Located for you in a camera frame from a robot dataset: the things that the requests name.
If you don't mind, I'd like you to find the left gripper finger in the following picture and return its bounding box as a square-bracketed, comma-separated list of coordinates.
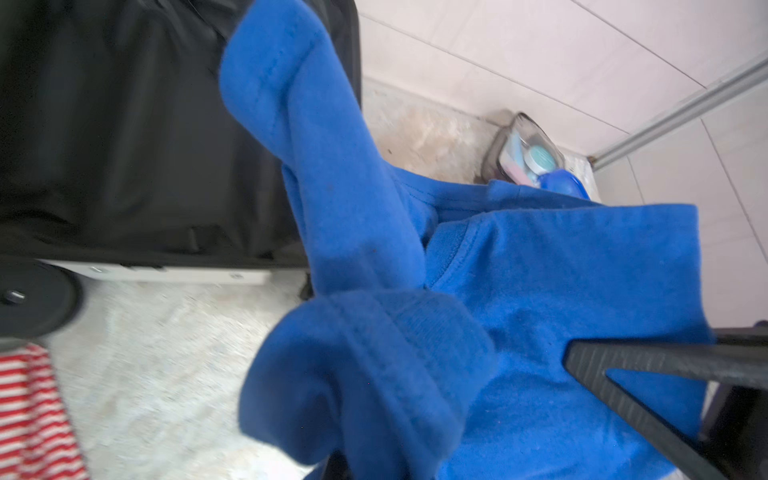
[563, 335, 767, 479]

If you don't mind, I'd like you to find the blue t-shirt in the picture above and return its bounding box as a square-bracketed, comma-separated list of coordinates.
[220, 1, 713, 479]

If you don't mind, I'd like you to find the red white striped shirt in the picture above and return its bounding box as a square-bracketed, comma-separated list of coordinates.
[1, 343, 90, 479]

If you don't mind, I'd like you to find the clear cup with blue lid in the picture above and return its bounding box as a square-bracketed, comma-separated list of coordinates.
[538, 169, 590, 200]

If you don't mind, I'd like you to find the right corner metal profile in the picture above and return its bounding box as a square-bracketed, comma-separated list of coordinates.
[587, 58, 767, 171]

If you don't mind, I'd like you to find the clear toiletry pouch black trim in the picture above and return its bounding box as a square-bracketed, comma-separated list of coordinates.
[480, 112, 565, 188]

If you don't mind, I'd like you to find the white suitcase with black lining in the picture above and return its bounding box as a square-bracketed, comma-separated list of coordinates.
[0, 0, 363, 352]

